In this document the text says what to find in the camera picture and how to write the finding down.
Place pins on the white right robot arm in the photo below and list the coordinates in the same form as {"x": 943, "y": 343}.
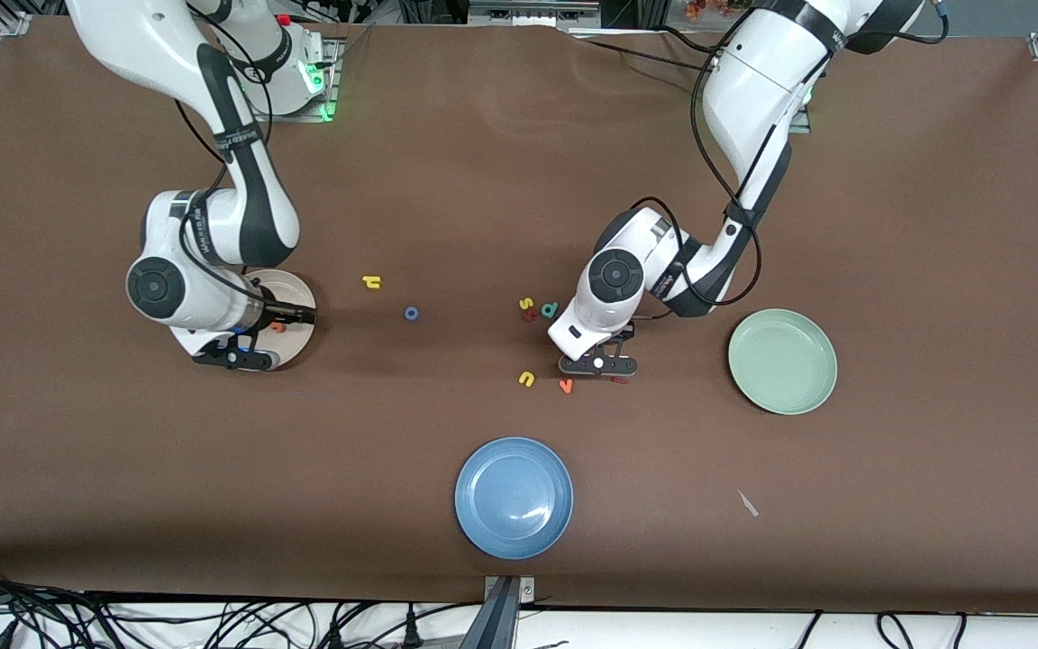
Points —
{"x": 150, "y": 45}

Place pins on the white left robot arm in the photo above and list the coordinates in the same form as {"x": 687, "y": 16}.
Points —
{"x": 753, "y": 81}

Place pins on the blue plate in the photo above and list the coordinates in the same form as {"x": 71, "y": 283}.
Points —
{"x": 514, "y": 498}

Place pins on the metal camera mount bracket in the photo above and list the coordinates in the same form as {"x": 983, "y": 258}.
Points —
{"x": 505, "y": 599}

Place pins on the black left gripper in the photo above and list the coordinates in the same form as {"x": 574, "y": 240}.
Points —
{"x": 624, "y": 334}

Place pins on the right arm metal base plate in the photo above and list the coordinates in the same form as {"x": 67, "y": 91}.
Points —
{"x": 332, "y": 90}

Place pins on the black power plug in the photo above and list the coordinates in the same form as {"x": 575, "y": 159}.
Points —
{"x": 335, "y": 638}
{"x": 411, "y": 635}

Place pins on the light green plate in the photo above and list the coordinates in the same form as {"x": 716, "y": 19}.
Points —
{"x": 780, "y": 361}

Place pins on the grey power strip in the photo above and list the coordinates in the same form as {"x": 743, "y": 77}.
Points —
{"x": 532, "y": 13}

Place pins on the beige brown plate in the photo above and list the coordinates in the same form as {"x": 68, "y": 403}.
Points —
{"x": 298, "y": 347}

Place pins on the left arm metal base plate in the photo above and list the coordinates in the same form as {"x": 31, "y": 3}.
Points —
{"x": 803, "y": 126}

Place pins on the orange artificial flowers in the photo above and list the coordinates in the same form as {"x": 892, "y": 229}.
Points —
{"x": 717, "y": 7}

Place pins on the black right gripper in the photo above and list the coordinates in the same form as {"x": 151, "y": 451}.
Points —
{"x": 279, "y": 314}

